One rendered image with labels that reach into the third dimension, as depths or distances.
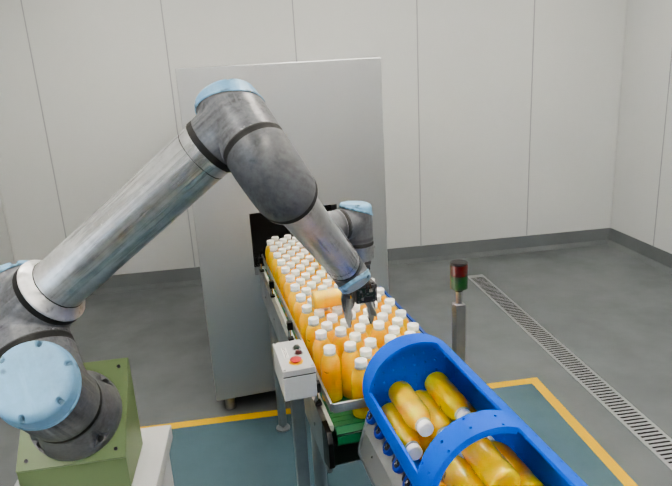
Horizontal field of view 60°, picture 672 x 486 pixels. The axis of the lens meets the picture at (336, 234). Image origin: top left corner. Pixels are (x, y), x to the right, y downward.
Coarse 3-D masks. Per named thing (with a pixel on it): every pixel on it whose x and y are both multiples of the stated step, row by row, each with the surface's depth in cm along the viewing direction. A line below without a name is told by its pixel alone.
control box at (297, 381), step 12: (276, 348) 185; (288, 348) 185; (300, 348) 184; (276, 360) 183; (288, 360) 177; (276, 372) 188; (288, 372) 171; (300, 372) 172; (312, 372) 173; (288, 384) 172; (300, 384) 173; (312, 384) 174; (288, 396) 173; (300, 396) 174; (312, 396) 175
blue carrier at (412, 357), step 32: (384, 352) 156; (416, 352) 161; (448, 352) 152; (384, 384) 161; (416, 384) 165; (480, 384) 136; (384, 416) 144; (480, 416) 121; (512, 416) 123; (448, 448) 117; (512, 448) 138; (544, 448) 113; (416, 480) 124; (544, 480) 126; (576, 480) 104
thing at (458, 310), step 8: (456, 304) 211; (464, 304) 211; (456, 312) 211; (464, 312) 212; (456, 320) 212; (464, 320) 212; (456, 328) 213; (464, 328) 213; (456, 336) 213; (464, 336) 214; (456, 344) 214; (464, 344) 215; (456, 352) 215; (464, 352) 216; (464, 360) 217
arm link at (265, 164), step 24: (240, 144) 96; (264, 144) 95; (288, 144) 98; (240, 168) 96; (264, 168) 95; (288, 168) 97; (264, 192) 97; (288, 192) 98; (312, 192) 102; (264, 216) 104; (288, 216) 101; (312, 216) 109; (312, 240) 117; (336, 240) 124; (336, 264) 133; (360, 264) 145
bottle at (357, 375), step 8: (360, 368) 176; (352, 376) 178; (360, 376) 176; (352, 384) 178; (360, 384) 176; (352, 392) 179; (360, 392) 177; (360, 408) 178; (368, 408) 179; (360, 416) 179
